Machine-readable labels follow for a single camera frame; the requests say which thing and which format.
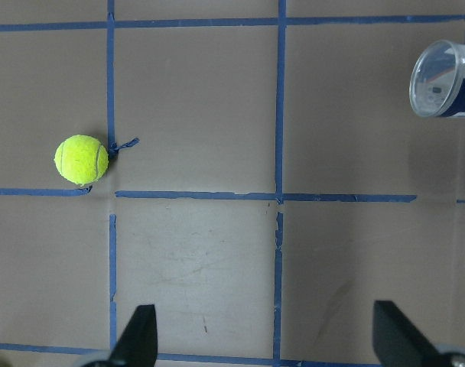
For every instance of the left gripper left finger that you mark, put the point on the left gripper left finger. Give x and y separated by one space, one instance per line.
138 344

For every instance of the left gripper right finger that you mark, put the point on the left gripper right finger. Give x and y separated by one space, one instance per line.
396 341

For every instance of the clear tennis ball can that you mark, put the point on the clear tennis ball can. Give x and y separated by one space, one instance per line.
437 85

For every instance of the front tennis ball on tape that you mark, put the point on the front tennis ball on tape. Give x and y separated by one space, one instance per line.
81 159

